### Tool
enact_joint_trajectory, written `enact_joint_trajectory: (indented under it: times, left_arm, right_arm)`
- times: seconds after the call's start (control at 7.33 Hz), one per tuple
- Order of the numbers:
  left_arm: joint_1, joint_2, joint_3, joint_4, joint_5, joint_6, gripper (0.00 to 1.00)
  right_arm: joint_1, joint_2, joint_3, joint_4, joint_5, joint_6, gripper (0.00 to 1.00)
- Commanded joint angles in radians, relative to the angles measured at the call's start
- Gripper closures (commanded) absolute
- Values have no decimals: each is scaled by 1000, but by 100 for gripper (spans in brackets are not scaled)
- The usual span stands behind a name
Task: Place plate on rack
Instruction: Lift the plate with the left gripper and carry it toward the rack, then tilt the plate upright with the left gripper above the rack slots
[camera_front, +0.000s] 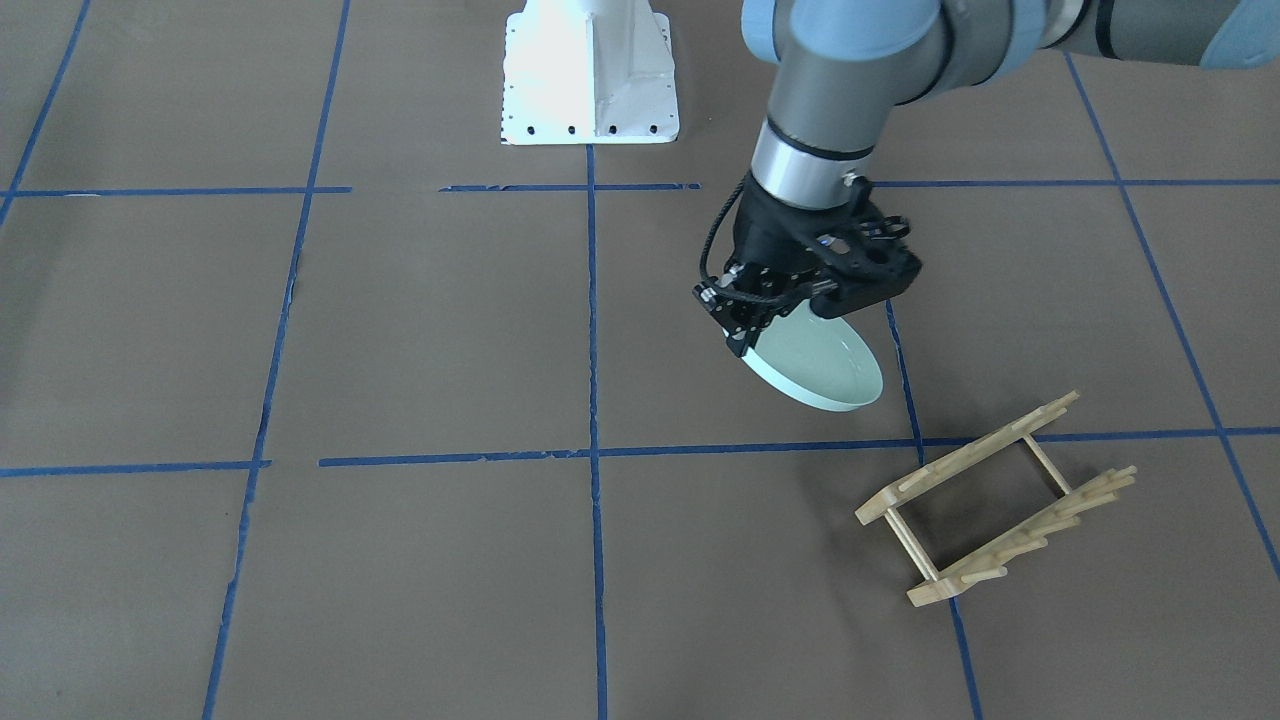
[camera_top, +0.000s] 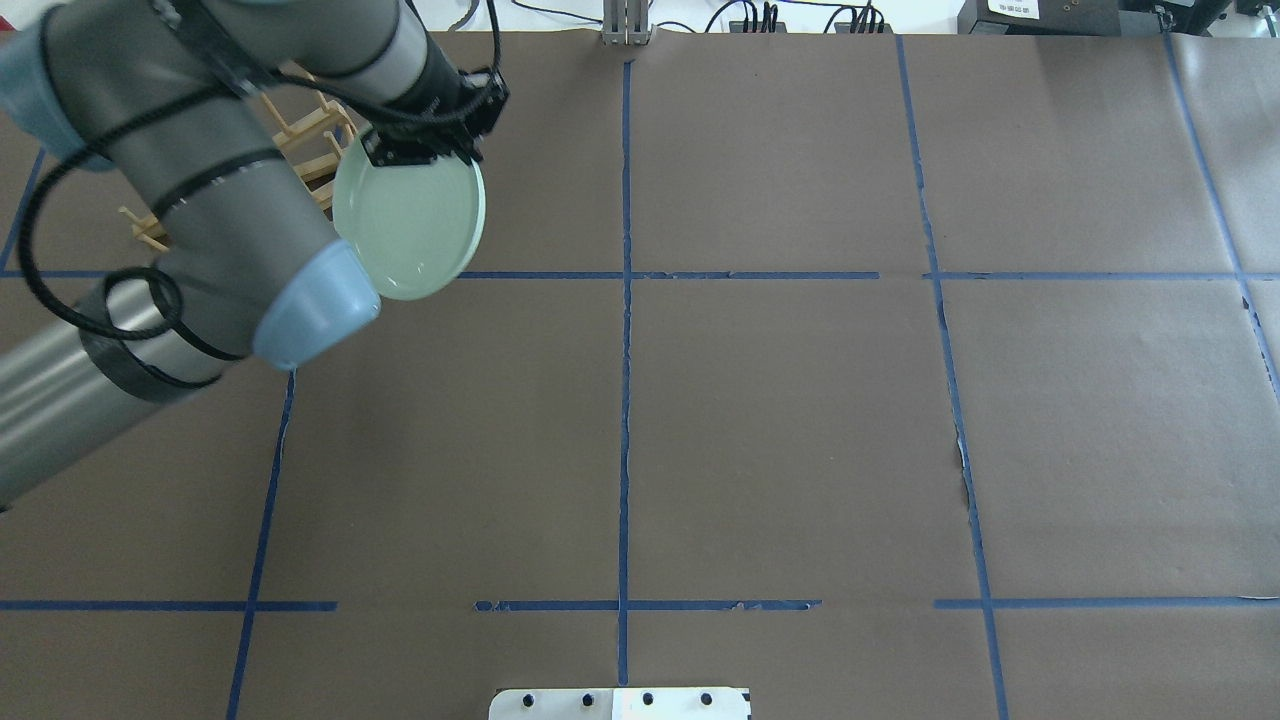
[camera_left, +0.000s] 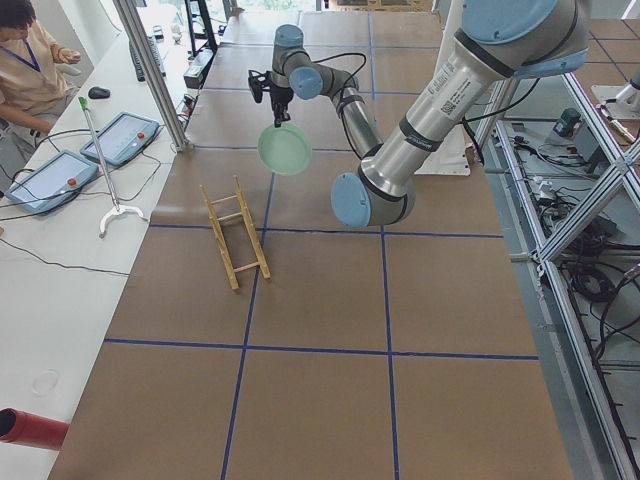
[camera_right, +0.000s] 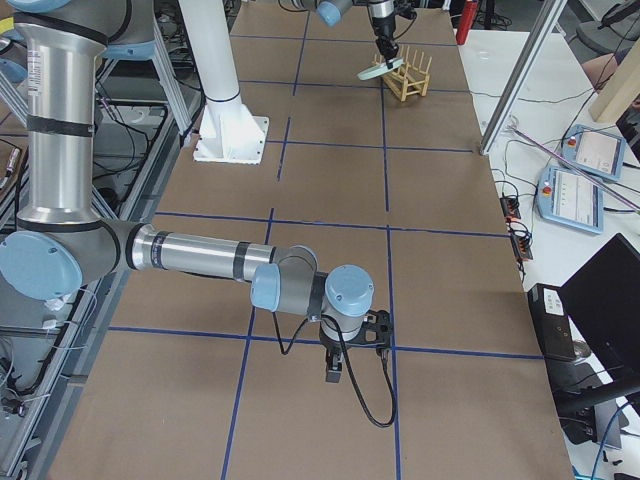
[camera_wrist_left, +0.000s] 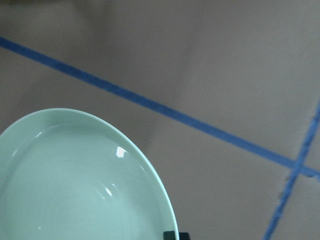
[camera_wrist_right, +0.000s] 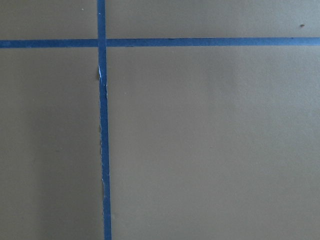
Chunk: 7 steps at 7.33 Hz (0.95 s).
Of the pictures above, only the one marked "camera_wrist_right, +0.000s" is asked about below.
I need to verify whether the brown paper table cover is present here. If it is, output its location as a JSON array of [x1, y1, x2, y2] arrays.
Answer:
[[0, 0, 320, 240]]

